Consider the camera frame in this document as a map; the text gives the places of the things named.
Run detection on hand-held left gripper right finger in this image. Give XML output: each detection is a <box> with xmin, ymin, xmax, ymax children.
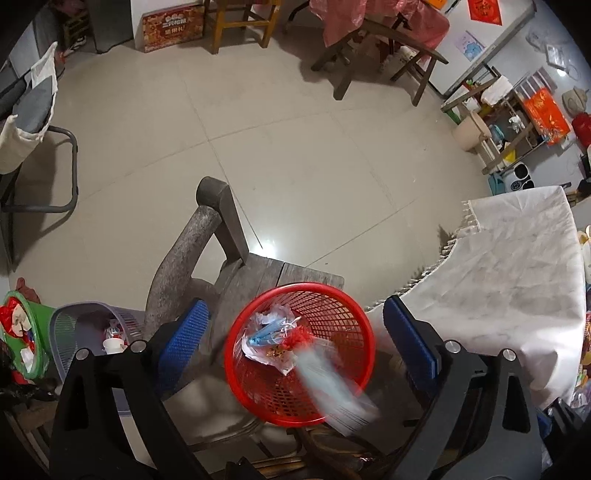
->
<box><xmin>382</xmin><ymin>295</ymin><xmax>542</xmax><ymax>480</ymax></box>

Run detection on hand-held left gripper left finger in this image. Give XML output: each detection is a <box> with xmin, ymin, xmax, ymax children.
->
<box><xmin>50</xmin><ymin>298</ymin><xmax>210</xmax><ymax>480</ymax></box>

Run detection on light blue face mask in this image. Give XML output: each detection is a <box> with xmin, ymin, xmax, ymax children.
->
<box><xmin>248</xmin><ymin>320</ymin><xmax>297</xmax><ymax>348</ymax></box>

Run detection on red plastic mesh basket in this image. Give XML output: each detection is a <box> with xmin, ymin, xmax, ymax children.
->
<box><xmin>224</xmin><ymin>282</ymin><xmax>376</xmax><ymax>426</ymax></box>

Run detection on pale blue plastic wrapper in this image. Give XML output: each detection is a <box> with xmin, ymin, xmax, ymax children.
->
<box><xmin>294</xmin><ymin>340</ymin><xmax>382</xmax><ymax>435</ymax></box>

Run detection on red wrapper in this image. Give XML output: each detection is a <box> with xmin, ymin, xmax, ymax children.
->
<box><xmin>281</xmin><ymin>327</ymin><xmax>315</xmax><ymax>352</ymax></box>

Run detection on weathered grey wooden chair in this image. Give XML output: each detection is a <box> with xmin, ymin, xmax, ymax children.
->
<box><xmin>143</xmin><ymin>176</ymin><xmax>346</xmax><ymax>455</ymax></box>

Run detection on grey plastic mesh basket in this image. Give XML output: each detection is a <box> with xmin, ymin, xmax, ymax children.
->
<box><xmin>48</xmin><ymin>302</ymin><xmax>145</xmax><ymax>412</ymax></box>

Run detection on white tablecloth table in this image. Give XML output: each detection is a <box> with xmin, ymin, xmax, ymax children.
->
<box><xmin>364</xmin><ymin>185</ymin><xmax>588</xmax><ymax>412</ymax></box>

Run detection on green plastic basket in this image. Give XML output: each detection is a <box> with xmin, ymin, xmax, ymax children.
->
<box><xmin>0</xmin><ymin>290</ymin><xmax>52</xmax><ymax>385</ymax></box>

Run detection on white appliance black circles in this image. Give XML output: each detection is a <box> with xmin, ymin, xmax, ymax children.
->
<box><xmin>501</xmin><ymin>161</ymin><xmax>537</xmax><ymax>193</ymax></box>

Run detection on beige plastic bucket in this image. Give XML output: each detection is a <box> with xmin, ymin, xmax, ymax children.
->
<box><xmin>452</xmin><ymin>113</ymin><xmax>493</xmax><ymax>151</ymax></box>

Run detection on wooden shelf with clutter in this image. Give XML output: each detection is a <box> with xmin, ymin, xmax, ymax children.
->
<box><xmin>440</xmin><ymin>65</ymin><xmax>557</xmax><ymax>177</ymax></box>

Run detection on red gift box gold print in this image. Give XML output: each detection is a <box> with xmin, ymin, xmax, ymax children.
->
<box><xmin>522</xmin><ymin>88</ymin><xmax>571</xmax><ymax>147</ymax></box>

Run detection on red tote bag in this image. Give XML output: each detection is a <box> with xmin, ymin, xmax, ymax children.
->
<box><xmin>571</xmin><ymin>113</ymin><xmax>591</xmax><ymax>149</ymax></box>

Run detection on grey white cloth bag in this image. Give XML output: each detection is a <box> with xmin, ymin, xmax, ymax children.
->
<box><xmin>0</xmin><ymin>41</ymin><xmax>59</xmax><ymax>175</ymax></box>

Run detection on dark wooden bench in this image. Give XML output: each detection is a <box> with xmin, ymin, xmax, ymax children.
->
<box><xmin>311</xmin><ymin>17</ymin><xmax>450</xmax><ymax>108</ymax></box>

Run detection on beige round bag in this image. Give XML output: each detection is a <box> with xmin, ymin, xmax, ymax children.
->
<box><xmin>561</xmin><ymin>88</ymin><xmax>590</xmax><ymax>114</ymax></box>

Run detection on blue paper note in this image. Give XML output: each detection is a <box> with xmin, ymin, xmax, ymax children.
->
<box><xmin>454</xmin><ymin>31</ymin><xmax>486</xmax><ymax>61</ymax></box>

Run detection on red patterned flat carton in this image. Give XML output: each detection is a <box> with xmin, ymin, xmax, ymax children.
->
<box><xmin>141</xmin><ymin>5</ymin><xmax>205</xmax><ymax>53</ymax></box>

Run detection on wooden chair grey cushion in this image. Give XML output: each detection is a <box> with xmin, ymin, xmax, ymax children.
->
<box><xmin>203</xmin><ymin>0</ymin><xmax>283</xmax><ymax>55</ymax></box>

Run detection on white refrigerator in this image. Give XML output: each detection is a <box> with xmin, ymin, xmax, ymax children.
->
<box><xmin>428</xmin><ymin>0</ymin><xmax>542</xmax><ymax>95</ymax></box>

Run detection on hanging clear plastic package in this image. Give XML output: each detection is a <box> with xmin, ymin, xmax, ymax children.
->
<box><xmin>544</xmin><ymin>42</ymin><xmax>573</xmax><ymax>70</ymax></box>

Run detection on table with red cover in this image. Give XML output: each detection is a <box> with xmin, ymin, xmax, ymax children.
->
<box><xmin>308</xmin><ymin>0</ymin><xmax>451</xmax><ymax>52</ymax></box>

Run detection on red diamond poster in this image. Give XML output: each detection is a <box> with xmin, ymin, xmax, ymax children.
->
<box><xmin>467</xmin><ymin>0</ymin><xmax>507</xmax><ymax>27</ymax></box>

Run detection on metal frame chair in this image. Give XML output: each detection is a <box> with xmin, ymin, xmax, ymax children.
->
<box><xmin>0</xmin><ymin>46</ymin><xmax>80</xmax><ymax>271</ymax></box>

